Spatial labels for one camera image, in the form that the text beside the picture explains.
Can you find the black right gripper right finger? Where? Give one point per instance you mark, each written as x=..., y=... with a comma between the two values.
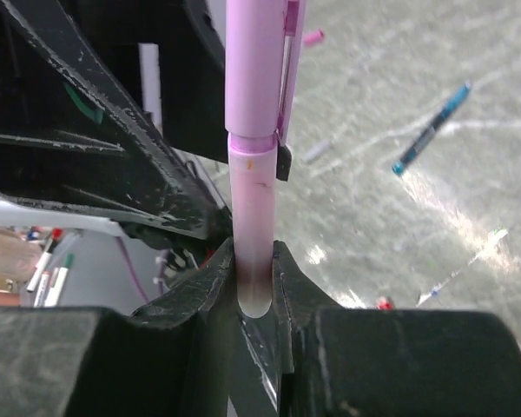
x=337, y=361

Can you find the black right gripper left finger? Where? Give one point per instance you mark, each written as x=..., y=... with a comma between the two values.
x=171, y=357

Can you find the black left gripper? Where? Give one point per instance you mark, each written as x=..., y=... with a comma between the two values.
x=102, y=104

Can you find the pink highlighter cap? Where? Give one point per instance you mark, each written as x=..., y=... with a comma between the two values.
x=263, y=41

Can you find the blue pen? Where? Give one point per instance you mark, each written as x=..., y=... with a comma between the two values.
x=432, y=128

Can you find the red marker cap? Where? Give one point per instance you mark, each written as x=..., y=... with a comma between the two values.
x=384, y=303

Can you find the pink highlighter pen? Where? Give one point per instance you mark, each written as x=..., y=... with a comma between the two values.
x=252, y=171

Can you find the markers on side table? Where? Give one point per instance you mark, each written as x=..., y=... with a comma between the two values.
x=54, y=247

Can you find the small pink cap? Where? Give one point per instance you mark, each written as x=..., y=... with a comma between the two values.
x=313, y=37

